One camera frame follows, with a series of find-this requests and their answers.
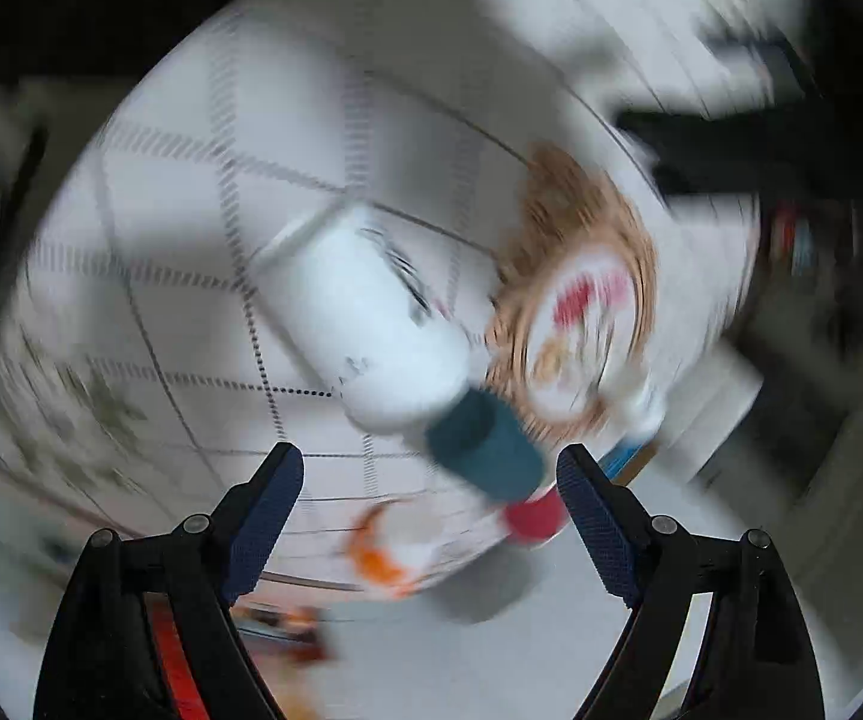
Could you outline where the orange and white object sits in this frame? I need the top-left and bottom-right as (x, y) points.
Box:
(347, 501), (441, 599)

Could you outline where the white grid cloth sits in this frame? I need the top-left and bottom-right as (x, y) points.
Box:
(0, 0), (766, 605)

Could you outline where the brown snack packet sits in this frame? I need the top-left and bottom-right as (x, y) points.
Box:
(483, 145), (663, 442)

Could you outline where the colourful flat packet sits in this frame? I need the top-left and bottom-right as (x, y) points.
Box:
(234, 600), (329, 665)

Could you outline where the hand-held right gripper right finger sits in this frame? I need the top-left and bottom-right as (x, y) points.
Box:
(555, 442), (826, 720)

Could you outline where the red round object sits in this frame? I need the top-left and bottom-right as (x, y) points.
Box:
(504, 490), (569, 544)

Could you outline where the teal cup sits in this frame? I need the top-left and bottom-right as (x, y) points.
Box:
(424, 387), (547, 506)

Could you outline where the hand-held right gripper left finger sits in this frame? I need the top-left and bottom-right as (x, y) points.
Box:
(32, 442), (305, 720)

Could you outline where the white bottle teal cap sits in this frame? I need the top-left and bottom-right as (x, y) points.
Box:
(249, 205), (475, 434)

